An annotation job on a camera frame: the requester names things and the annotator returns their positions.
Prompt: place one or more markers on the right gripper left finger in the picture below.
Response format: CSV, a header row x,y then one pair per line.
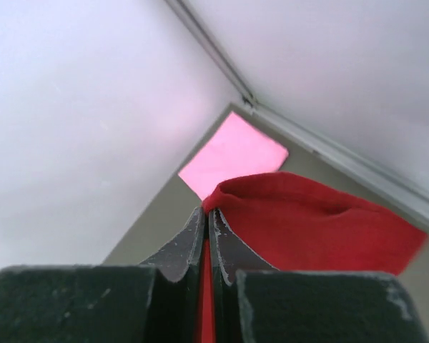
x,y
153,301

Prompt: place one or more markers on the red t shirt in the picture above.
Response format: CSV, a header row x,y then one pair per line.
x,y
297,224

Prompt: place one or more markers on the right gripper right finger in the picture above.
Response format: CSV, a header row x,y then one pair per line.
x,y
255,302

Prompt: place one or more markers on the folded pink t shirt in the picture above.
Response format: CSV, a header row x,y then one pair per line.
x,y
236,149

